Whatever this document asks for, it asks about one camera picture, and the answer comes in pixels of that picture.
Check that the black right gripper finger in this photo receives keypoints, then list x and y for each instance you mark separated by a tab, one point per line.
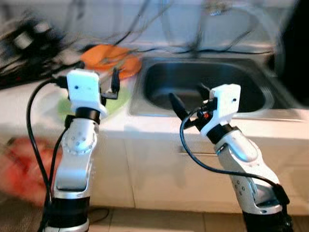
179	106
204	93

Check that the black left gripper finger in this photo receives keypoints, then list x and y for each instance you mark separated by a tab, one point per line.
116	79

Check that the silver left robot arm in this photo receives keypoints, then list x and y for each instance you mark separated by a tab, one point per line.
72	164

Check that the green plate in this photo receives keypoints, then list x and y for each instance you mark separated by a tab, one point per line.
120	101

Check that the stainless steel sink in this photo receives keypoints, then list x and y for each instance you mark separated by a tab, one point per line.
193	82

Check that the orange plate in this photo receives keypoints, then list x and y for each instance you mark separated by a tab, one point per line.
129	68

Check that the orange bowl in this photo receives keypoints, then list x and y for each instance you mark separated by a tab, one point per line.
96	55

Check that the steel faucet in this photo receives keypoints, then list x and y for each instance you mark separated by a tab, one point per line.
195	48

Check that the white sink cabinet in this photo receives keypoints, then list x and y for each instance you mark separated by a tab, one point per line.
145	179

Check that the black charger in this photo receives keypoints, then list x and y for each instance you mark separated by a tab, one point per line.
24	43

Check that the red plastic bag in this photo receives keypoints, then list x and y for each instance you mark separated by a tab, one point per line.
19	169

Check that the brown wicker basket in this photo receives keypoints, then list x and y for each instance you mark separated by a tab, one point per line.
19	217

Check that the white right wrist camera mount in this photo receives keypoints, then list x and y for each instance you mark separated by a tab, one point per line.
224	104

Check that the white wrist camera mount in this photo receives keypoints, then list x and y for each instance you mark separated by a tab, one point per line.
224	104
84	89

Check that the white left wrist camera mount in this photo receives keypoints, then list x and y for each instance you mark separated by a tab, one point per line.
84	89

